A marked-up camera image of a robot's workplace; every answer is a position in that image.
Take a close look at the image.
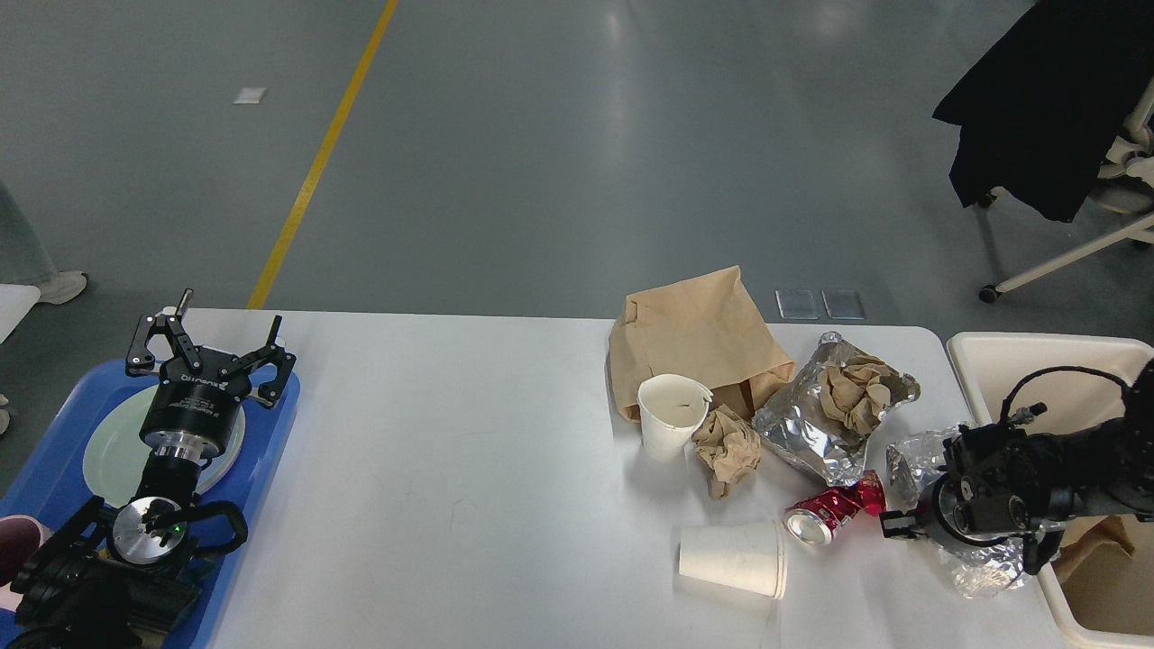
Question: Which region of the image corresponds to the floor outlet plate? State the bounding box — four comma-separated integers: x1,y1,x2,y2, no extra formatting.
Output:
820,288,866,321
774,290,820,321

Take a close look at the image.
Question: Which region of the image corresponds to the black jacket on chair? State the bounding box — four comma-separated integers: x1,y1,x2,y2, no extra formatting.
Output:
934,1,1153,223

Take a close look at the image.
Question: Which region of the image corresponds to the crushed red soda can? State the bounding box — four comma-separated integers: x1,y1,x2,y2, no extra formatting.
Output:
784,470,886,546

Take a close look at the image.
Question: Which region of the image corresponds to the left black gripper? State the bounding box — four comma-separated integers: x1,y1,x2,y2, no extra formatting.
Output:
123,289,298,462

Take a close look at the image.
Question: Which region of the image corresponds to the lying white paper cup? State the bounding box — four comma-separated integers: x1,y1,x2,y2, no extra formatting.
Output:
677,520,788,600

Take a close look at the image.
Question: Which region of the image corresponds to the brown paper in foil bag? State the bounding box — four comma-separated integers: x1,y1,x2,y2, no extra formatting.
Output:
819,356,908,443

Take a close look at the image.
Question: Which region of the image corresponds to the beige plastic bin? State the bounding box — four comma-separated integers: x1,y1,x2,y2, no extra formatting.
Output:
947,331,1153,648

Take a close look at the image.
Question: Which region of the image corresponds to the person's white shoe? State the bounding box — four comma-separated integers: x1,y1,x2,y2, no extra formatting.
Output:
33,271,89,306

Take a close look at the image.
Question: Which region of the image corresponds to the crumpled large brown paper bag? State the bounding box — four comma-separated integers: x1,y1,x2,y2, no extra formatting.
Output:
609,266,796,423

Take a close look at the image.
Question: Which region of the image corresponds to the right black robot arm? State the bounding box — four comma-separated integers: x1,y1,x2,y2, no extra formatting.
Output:
879,364,1153,575

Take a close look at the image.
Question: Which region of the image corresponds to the floor outlet plate left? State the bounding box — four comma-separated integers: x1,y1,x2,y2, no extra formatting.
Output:
774,290,820,321

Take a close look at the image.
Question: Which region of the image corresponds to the person's grey trouser leg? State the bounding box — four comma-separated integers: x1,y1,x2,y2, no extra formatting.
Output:
1,182,58,285

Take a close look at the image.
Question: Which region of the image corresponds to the crumpled brown paper ball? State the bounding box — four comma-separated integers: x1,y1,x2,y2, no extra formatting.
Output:
690,404,762,500

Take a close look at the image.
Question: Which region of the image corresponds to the pink ribbed mug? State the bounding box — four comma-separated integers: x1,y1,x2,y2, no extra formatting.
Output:
1,515,53,612

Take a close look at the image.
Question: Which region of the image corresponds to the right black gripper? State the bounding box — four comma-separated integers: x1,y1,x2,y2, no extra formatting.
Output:
879,475,1010,551

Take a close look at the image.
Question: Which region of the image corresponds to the mint green plate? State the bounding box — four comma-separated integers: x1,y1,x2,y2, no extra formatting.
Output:
83,386,246,507

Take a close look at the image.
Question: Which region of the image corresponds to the white office chair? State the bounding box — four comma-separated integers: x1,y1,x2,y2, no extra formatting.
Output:
977,82,1153,304

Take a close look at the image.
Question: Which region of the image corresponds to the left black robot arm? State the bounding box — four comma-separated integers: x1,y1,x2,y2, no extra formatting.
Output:
3,291,300,648

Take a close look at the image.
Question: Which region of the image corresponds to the silver foil bag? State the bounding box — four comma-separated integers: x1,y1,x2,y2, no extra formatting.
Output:
754,330,920,488

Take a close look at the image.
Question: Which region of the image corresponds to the floor outlet plate right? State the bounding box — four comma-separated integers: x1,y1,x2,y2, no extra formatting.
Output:
820,288,866,321

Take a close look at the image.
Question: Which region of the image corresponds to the upright white paper cup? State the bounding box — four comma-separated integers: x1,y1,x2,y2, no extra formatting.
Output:
637,373,713,462

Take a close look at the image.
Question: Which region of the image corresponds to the blue plastic tray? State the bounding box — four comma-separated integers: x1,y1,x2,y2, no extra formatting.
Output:
1,361,300,648

